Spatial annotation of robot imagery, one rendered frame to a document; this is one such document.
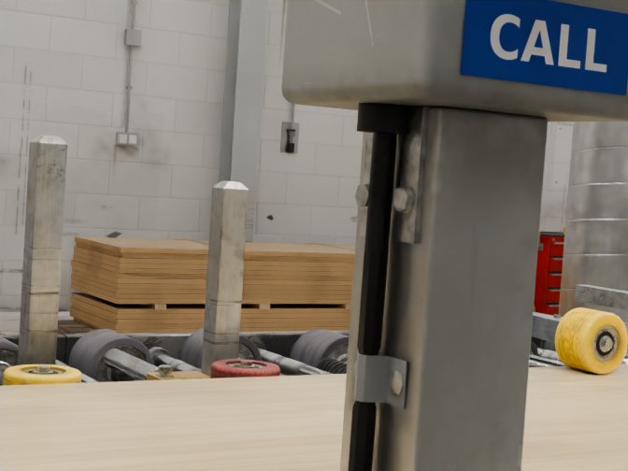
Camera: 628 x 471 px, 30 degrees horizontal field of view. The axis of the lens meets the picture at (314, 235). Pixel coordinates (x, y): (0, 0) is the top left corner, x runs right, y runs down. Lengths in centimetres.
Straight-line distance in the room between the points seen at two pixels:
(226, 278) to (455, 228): 120
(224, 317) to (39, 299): 24
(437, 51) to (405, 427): 10
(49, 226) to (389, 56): 113
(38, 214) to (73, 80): 644
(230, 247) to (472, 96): 122
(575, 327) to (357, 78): 126
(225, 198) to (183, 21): 668
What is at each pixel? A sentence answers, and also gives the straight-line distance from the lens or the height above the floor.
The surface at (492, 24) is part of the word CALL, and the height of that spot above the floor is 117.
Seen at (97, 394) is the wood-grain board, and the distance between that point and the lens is 119.
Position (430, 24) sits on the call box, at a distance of 27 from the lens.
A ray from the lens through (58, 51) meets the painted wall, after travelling 780.
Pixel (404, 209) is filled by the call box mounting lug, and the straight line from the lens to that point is 29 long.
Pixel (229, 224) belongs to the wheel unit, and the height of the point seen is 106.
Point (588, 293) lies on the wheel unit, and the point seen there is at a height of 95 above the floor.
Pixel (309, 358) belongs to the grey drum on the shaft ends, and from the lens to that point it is 204.
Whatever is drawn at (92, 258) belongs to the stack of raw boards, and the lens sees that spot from 697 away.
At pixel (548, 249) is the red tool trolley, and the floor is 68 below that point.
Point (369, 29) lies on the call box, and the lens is 29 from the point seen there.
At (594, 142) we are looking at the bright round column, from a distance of 477.
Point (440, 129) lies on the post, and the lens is 29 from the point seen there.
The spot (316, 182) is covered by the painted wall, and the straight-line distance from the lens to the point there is 859.
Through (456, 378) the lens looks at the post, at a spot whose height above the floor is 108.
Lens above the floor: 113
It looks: 3 degrees down
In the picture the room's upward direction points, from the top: 4 degrees clockwise
